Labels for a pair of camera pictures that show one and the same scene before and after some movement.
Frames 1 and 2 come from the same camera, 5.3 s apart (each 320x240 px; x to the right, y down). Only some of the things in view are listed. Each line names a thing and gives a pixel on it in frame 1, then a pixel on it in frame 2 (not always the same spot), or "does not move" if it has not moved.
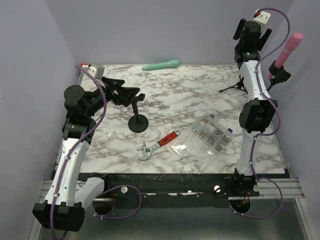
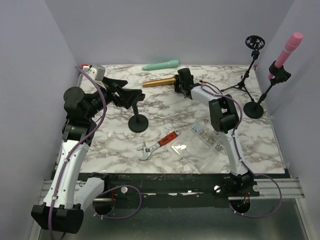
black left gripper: [125, 94] does not move
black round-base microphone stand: [138, 123] does not move
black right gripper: [263, 40] to [177, 85]
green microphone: [171, 63] does not move
